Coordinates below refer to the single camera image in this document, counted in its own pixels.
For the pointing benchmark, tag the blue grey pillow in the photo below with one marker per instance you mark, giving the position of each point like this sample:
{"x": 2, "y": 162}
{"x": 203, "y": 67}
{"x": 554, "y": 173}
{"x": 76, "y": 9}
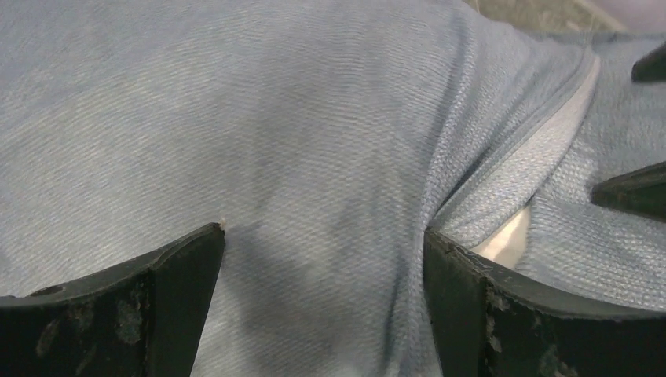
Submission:
{"x": 329, "y": 134}

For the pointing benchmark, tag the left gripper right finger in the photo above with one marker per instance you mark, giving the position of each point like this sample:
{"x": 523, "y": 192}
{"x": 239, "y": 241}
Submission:
{"x": 488, "y": 320}

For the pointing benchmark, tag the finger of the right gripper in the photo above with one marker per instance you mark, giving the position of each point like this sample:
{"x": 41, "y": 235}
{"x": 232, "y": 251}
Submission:
{"x": 651, "y": 67}
{"x": 640, "y": 192}

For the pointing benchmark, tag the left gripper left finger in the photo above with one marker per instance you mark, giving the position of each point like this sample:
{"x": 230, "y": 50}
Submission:
{"x": 142, "y": 317}

